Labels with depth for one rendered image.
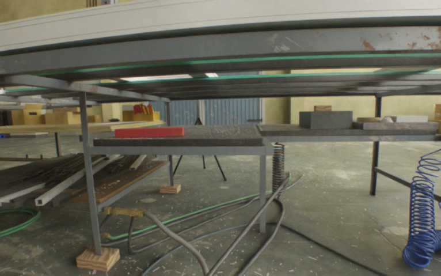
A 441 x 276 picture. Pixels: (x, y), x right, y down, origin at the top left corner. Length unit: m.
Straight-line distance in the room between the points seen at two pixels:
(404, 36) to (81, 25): 0.69
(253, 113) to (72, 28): 6.51
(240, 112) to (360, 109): 3.65
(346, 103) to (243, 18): 7.20
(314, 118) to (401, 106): 7.16
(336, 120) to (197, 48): 1.01
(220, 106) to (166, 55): 6.52
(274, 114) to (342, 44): 6.57
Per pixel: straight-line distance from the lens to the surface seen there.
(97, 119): 2.06
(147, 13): 0.54
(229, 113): 6.95
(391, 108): 8.24
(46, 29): 0.69
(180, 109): 7.28
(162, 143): 0.91
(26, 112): 2.32
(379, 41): 0.55
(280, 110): 7.07
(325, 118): 1.33
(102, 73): 0.89
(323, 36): 0.51
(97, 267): 1.23
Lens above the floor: 0.69
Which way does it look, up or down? 7 degrees down
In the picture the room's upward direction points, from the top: 1 degrees counter-clockwise
